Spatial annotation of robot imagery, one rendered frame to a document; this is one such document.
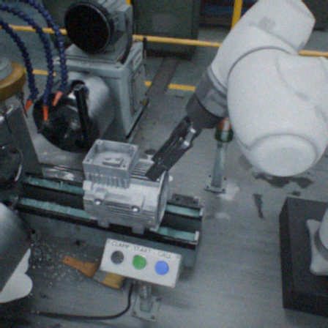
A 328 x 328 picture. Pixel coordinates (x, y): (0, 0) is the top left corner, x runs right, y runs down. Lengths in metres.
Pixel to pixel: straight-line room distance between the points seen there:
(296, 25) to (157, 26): 3.54
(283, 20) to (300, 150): 0.21
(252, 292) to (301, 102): 0.72
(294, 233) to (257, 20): 0.68
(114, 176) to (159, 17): 3.25
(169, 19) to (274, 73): 3.55
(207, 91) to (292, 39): 0.15
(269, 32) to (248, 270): 0.73
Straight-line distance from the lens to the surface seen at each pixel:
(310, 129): 0.38
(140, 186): 0.84
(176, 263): 0.72
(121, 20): 1.33
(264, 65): 0.44
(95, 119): 1.10
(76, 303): 1.01
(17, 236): 0.83
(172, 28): 3.98
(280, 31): 0.51
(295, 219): 1.08
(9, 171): 1.12
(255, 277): 1.05
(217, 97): 0.56
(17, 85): 0.86
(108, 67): 1.25
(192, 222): 1.02
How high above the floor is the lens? 1.69
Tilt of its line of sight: 42 degrees down
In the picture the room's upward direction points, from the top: straight up
